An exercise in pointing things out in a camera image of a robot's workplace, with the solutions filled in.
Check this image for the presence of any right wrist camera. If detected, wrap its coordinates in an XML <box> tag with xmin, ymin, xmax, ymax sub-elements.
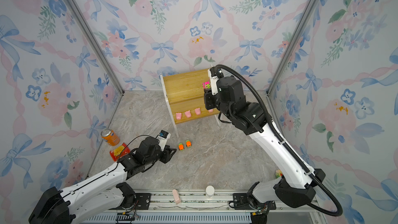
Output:
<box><xmin>208</xmin><ymin>66</ymin><xmax>224</xmax><ymax>95</ymax></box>

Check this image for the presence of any pink eraser block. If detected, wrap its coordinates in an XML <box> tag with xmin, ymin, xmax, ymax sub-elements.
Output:
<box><xmin>172</xmin><ymin>189</ymin><xmax>181</xmax><ymax>205</ymax></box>

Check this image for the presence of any colourful flower toy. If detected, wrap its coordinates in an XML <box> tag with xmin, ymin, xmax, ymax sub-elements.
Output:
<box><xmin>275</xmin><ymin>170</ymin><xmax>283</xmax><ymax>178</ymax></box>

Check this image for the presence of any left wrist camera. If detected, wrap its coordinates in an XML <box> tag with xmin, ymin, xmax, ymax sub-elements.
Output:
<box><xmin>156</xmin><ymin>130</ymin><xmax>170</xmax><ymax>151</ymax></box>

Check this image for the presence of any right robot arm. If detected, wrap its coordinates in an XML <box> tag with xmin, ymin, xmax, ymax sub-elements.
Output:
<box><xmin>204</xmin><ymin>76</ymin><xmax>343</xmax><ymax>217</ymax></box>

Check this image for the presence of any orange soda can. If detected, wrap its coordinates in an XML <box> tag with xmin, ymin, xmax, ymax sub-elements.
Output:
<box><xmin>101</xmin><ymin>129</ymin><xmax>120</xmax><ymax>146</ymax></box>

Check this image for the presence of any red snack packet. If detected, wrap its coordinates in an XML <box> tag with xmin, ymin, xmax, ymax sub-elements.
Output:
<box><xmin>109</xmin><ymin>143</ymin><xmax>130</xmax><ymax>162</ymax></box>

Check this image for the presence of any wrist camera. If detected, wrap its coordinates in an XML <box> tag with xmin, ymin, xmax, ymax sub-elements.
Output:
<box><xmin>156</xmin><ymin>130</ymin><xmax>170</xmax><ymax>151</ymax></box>
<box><xmin>208</xmin><ymin>66</ymin><xmax>224</xmax><ymax>95</ymax></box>

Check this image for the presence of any wooden two-tier white-frame shelf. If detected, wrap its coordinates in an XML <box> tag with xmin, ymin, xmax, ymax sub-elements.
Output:
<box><xmin>160</xmin><ymin>69</ymin><xmax>219</xmax><ymax>137</ymax></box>

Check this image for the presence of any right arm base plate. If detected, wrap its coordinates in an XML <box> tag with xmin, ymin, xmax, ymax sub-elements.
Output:
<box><xmin>229</xmin><ymin>193</ymin><xmax>276</xmax><ymax>211</ymax></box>

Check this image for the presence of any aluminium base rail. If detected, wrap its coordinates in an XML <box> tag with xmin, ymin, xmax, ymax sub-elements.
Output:
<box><xmin>80</xmin><ymin>190</ymin><xmax>325</xmax><ymax>224</ymax></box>

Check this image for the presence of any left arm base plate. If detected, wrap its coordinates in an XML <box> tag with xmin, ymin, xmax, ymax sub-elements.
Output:
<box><xmin>111</xmin><ymin>193</ymin><xmax>151</xmax><ymax>211</ymax></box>

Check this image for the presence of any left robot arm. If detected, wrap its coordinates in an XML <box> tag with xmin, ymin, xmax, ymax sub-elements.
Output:
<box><xmin>29</xmin><ymin>135</ymin><xmax>177</xmax><ymax>224</ymax></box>

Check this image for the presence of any white bottle cap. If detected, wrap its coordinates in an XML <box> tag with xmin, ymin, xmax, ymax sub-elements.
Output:
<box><xmin>205</xmin><ymin>185</ymin><xmax>215</xmax><ymax>198</ymax></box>

